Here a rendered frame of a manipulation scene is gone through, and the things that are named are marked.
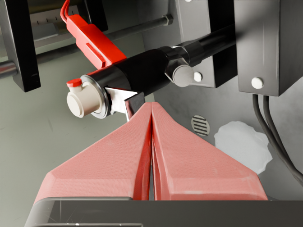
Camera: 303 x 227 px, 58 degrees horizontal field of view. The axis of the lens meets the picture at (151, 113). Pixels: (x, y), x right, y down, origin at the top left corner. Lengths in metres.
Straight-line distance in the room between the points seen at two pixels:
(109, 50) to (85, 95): 0.04
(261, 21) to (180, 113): 0.35
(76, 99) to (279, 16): 0.16
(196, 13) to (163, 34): 0.25
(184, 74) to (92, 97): 0.06
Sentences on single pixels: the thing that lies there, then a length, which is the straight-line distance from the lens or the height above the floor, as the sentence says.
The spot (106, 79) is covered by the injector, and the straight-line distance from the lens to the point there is 0.16.
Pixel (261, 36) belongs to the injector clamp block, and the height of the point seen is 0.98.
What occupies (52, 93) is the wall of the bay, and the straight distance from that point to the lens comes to 0.46.
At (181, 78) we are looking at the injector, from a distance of 0.17.
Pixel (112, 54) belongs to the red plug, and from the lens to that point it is 0.18.
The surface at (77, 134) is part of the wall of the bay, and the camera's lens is 0.50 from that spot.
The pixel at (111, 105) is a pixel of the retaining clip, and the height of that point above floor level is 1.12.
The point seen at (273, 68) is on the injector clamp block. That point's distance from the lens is 0.25.
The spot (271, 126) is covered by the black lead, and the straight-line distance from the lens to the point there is 0.26.
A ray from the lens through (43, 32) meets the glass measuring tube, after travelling 0.42.
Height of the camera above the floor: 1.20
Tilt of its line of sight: 36 degrees down
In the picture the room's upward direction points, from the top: 120 degrees counter-clockwise
